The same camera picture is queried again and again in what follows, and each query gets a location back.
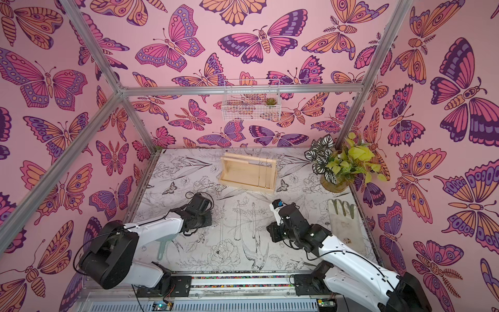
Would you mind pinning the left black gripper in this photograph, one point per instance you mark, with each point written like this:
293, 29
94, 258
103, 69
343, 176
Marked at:
208, 214

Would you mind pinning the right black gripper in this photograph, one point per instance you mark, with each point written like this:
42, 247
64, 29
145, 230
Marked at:
275, 232

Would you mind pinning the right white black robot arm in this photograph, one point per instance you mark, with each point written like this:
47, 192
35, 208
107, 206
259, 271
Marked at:
342, 270

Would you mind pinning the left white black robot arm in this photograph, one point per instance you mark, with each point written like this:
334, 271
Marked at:
110, 257

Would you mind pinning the beige green gardening glove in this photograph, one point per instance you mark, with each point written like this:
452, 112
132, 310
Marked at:
346, 225

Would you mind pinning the potted green leafy plant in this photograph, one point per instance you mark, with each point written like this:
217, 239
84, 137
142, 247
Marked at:
339, 168

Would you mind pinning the small succulent in basket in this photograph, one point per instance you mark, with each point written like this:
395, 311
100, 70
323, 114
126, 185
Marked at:
271, 101

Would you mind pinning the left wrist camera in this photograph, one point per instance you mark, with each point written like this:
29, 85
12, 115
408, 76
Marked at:
200, 202

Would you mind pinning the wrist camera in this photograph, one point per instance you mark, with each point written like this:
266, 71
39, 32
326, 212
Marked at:
275, 207
200, 202

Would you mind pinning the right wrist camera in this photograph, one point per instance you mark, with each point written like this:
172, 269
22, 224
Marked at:
275, 207

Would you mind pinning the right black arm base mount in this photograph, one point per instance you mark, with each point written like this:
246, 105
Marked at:
313, 283

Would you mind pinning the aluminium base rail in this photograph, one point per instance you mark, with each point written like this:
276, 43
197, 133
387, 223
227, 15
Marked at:
247, 292

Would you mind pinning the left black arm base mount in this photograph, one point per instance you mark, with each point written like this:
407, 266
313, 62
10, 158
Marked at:
175, 286

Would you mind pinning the white wire wall basket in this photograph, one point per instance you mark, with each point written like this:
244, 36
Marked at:
244, 99

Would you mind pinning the metal cage frame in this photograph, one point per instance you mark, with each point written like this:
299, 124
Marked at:
30, 203

